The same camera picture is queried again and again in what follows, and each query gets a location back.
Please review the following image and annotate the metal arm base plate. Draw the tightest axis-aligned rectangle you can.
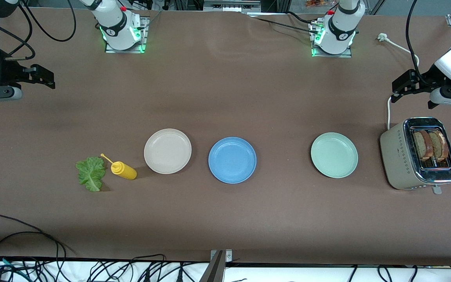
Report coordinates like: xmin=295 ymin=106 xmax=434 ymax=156
xmin=311 ymin=20 xmax=353 ymax=58
xmin=105 ymin=16 xmax=150 ymax=54

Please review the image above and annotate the looped thin black cable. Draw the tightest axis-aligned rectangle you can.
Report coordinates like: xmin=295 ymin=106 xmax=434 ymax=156
xmin=377 ymin=265 xmax=393 ymax=282

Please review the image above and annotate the arched black cable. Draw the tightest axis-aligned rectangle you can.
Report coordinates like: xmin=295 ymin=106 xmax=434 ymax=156
xmin=130 ymin=254 xmax=167 ymax=275

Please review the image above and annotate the teal cable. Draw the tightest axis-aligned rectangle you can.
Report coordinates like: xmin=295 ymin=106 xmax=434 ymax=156
xmin=0 ymin=255 xmax=30 ymax=281

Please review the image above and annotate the white toaster power cable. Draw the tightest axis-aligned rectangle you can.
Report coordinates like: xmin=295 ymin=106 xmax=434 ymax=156
xmin=377 ymin=33 xmax=420 ymax=130

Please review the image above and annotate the blue round plate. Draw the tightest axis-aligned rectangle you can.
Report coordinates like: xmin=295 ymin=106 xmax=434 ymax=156
xmin=208 ymin=137 xmax=257 ymax=184

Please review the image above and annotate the yellow squeeze bottle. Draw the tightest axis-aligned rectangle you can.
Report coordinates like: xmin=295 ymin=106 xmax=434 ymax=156
xmin=100 ymin=153 xmax=137 ymax=180

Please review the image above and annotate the grey metal box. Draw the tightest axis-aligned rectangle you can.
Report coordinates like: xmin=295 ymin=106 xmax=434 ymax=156
xmin=203 ymin=0 xmax=262 ymax=12

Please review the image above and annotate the black cable on table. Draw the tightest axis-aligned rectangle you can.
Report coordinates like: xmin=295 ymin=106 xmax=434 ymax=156
xmin=245 ymin=11 xmax=322 ymax=35

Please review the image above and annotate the metal table edge bracket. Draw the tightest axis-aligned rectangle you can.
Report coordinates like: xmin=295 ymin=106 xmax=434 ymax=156
xmin=200 ymin=249 xmax=233 ymax=282

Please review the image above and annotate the beige chrome toaster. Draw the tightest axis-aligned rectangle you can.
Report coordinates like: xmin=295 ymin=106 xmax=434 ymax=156
xmin=380 ymin=117 xmax=451 ymax=195

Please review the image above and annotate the beige round plate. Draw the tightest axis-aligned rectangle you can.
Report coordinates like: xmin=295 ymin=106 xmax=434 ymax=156
xmin=144 ymin=128 xmax=192 ymax=174

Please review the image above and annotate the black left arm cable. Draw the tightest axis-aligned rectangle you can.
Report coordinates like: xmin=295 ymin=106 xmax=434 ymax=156
xmin=406 ymin=0 xmax=424 ymax=77

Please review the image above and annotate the green lettuce leaf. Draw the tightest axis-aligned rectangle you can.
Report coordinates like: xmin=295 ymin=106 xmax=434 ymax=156
xmin=76 ymin=157 xmax=106 ymax=192

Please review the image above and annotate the mint green round plate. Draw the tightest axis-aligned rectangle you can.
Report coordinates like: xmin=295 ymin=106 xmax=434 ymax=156
xmin=310 ymin=132 xmax=359 ymax=179

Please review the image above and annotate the toasted brown bread slice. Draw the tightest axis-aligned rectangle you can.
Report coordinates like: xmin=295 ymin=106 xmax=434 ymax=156
xmin=413 ymin=130 xmax=433 ymax=160
xmin=428 ymin=130 xmax=450 ymax=161

